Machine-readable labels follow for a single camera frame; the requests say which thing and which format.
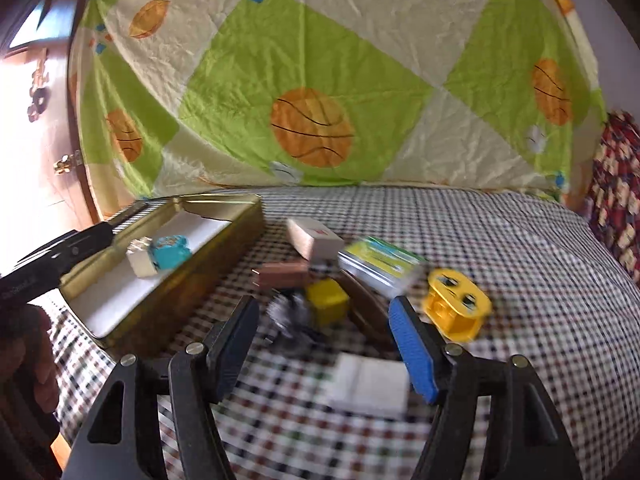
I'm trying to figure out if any small white toy block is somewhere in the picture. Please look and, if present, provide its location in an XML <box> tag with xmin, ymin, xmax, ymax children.
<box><xmin>126</xmin><ymin>236</ymin><xmax>160</xmax><ymax>278</ymax></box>

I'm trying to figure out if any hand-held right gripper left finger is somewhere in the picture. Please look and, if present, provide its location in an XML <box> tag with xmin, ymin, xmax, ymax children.
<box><xmin>62</xmin><ymin>294</ymin><xmax>261</xmax><ymax>480</ymax></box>

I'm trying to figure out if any yellow cube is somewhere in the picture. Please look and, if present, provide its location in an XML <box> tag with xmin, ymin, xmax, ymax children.
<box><xmin>306</xmin><ymin>280</ymin><xmax>351</xmax><ymax>327</ymax></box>

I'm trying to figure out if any checked bedsheet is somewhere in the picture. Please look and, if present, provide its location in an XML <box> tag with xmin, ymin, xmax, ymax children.
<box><xmin>32</xmin><ymin>185</ymin><xmax>640</xmax><ymax>480</ymax></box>

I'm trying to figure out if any gold metal tin box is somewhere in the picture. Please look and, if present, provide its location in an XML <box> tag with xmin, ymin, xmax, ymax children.
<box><xmin>59</xmin><ymin>192</ymin><xmax>266</xmax><ymax>361</ymax></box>

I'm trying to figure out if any brass door handle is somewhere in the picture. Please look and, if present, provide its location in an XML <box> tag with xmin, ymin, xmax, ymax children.
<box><xmin>54</xmin><ymin>150</ymin><xmax>83</xmax><ymax>176</ymax></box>

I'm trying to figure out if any red plaid bear print cloth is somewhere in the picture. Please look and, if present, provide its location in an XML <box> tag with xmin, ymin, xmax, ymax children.
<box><xmin>582</xmin><ymin>109</ymin><xmax>640</xmax><ymax>286</ymax></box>

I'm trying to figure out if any black and white small object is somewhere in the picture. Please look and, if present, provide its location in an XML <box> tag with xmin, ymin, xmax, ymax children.
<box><xmin>265</xmin><ymin>290</ymin><xmax>328</xmax><ymax>356</ymax></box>

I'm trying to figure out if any person's dark clothing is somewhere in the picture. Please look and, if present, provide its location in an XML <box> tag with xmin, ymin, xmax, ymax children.
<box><xmin>0</xmin><ymin>302</ymin><xmax>63</xmax><ymax>480</ymax></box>

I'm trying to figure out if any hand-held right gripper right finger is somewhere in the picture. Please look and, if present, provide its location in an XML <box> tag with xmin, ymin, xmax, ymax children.
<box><xmin>387</xmin><ymin>295</ymin><xmax>586</xmax><ymax>480</ymax></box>

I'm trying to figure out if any clear box with green label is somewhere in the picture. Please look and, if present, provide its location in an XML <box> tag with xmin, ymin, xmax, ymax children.
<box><xmin>337</xmin><ymin>236</ymin><xmax>430</xmax><ymax>297</ymax></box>

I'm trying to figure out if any white box with red label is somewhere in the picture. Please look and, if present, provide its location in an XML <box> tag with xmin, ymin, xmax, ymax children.
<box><xmin>286</xmin><ymin>217</ymin><xmax>346</xmax><ymax>265</ymax></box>

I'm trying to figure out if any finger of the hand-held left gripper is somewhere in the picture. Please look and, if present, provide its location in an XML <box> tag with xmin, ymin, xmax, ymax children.
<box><xmin>12</xmin><ymin>222</ymin><xmax>117</xmax><ymax>282</ymax></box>

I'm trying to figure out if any brown folding comb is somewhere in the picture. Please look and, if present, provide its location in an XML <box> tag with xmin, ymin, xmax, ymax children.
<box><xmin>340</xmin><ymin>270</ymin><xmax>401</xmax><ymax>352</ymax></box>

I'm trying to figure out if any brown wooden door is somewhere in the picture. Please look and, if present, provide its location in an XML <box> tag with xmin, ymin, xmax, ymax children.
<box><xmin>0</xmin><ymin>0</ymin><xmax>108</xmax><ymax>281</ymax></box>

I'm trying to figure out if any copper brown flat box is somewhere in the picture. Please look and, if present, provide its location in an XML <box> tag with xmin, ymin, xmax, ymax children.
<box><xmin>251</xmin><ymin>260</ymin><xmax>311</xmax><ymax>292</ymax></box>

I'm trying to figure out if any white flat pad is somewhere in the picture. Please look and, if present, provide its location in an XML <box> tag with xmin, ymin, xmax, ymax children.
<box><xmin>325</xmin><ymin>355</ymin><xmax>412</xmax><ymax>418</ymax></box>

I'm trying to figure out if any small blue toy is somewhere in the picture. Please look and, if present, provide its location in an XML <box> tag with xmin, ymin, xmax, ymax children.
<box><xmin>151</xmin><ymin>236</ymin><xmax>192</xmax><ymax>271</ymax></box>

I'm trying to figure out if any white paper tin liner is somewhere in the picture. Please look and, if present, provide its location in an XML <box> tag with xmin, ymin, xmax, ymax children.
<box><xmin>75</xmin><ymin>210</ymin><xmax>233</xmax><ymax>340</ymax></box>

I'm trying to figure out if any basketball print green quilt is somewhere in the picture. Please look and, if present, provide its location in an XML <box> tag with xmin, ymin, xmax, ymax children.
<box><xmin>67</xmin><ymin>0</ymin><xmax>608</xmax><ymax>206</ymax></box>

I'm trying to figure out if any yellow smiley face toy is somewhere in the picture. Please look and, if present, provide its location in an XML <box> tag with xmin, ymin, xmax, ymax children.
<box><xmin>422</xmin><ymin>267</ymin><xmax>493</xmax><ymax>345</ymax></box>

